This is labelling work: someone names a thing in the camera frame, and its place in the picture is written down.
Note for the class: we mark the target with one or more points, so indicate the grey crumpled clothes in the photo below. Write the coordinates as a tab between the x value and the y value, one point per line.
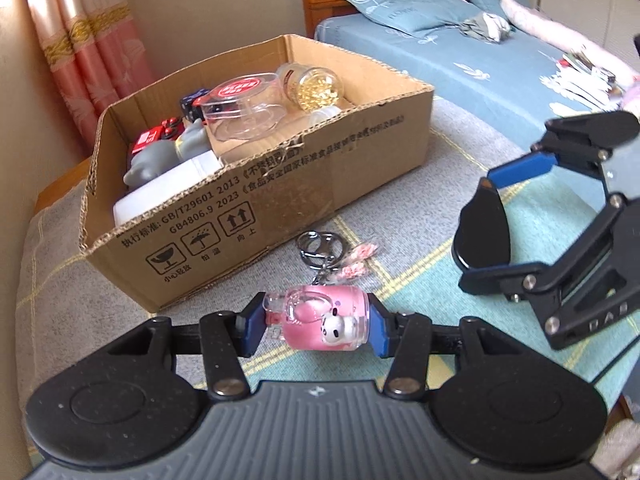
487	26

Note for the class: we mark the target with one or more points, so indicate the white wardrobe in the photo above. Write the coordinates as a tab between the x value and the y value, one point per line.
590	5

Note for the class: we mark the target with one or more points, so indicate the clear round red-lidded container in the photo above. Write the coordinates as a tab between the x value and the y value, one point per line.
240	90

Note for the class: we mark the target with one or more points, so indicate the black cube toy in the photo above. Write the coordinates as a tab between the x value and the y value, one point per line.
192	100

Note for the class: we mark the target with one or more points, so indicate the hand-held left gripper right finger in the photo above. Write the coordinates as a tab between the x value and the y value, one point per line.
377	330

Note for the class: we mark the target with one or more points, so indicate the grey animal toy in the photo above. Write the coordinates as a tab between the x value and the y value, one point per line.
150	165

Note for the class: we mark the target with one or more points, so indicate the pink plush blanket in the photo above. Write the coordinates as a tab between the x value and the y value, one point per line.
550	27

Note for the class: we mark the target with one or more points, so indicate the brown cardboard box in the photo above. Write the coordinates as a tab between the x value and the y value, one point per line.
300	185

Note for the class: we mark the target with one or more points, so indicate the pile of papers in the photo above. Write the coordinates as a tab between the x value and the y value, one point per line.
585	80

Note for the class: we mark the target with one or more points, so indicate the large clear glass jar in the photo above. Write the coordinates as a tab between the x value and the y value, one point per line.
325	115

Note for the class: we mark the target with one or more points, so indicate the white plastic container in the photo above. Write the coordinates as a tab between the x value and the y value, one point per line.
150	200

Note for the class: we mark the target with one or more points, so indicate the small jar of gold beads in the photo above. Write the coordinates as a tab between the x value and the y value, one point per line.
315	85

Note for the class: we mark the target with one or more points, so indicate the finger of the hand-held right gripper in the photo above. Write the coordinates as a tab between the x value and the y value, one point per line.
520	167
495	280

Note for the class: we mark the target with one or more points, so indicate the pink curtain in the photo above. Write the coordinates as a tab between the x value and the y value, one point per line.
90	35

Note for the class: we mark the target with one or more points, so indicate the red toy car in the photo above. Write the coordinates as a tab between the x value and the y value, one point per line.
155	135

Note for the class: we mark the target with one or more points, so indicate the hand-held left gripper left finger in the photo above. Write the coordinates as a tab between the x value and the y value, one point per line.
255	327

